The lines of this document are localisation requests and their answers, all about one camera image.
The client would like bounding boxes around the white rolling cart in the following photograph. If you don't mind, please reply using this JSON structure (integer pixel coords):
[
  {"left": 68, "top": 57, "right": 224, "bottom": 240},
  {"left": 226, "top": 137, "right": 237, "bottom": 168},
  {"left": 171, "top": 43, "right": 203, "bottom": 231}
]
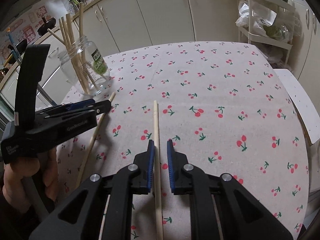
[{"left": 235, "top": 0, "right": 297, "bottom": 64}]

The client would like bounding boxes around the white step stool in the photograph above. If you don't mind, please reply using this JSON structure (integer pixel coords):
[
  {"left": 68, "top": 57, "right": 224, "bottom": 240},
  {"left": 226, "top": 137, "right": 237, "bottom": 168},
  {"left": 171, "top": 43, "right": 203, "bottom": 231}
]
[{"left": 274, "top": 69, "right": 319, "bottom": 145}]

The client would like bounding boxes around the wooden chopstick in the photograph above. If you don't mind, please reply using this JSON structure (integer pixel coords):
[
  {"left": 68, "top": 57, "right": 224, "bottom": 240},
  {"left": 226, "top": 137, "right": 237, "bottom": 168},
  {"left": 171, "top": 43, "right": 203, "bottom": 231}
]
[
  {"left": 59, "top": 14, "right": 89, "bottom": 94},
  {"left": 66, "top": 14, "right": 89, "bottom": 94},
  {"left": 48, "top": 29, "right": 99, "bottom": 94},
  {"left": 98, "top": 195, "right": 110, "bottom": 240},
  {"left": 75, "top": 91, "right": 117, "bottom": 189},
  {"left": 153, "top": 100, "right": 163, "bottom": 240},
  {"left": 79, "top": 2, "right": 88, "bottom": 93},
  {"left": 62, "top": 16, "right": 86, "bottom": 91}
]

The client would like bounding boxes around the clear glass jar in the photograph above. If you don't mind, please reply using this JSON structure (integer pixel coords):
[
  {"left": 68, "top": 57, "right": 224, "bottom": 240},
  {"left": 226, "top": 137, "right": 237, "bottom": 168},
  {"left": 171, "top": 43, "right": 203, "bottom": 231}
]
[{"left": 57, "top": 35, "right": 110, "bottom": 97}]

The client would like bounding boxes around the cherry print tablecloth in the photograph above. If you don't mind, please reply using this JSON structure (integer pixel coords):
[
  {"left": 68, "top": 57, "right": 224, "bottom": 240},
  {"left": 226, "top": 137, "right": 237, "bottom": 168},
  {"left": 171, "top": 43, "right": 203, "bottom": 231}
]
[{"left": 56, "top": 41, "right": 311, "bottom": 240}]

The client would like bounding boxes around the person left hand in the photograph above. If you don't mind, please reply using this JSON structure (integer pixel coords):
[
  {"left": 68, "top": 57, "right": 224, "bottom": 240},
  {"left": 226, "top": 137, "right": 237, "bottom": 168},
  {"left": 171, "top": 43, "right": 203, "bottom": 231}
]
[{"left": 2, "top": 148, "right": 59, "bottom": 213}]

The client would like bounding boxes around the black wok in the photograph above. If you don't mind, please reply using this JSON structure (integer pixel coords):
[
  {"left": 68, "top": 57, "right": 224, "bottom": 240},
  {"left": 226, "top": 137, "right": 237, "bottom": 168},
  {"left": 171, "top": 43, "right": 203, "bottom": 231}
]
[{"left": 37, "top": 15, "right": 56, "bottom": 36}]

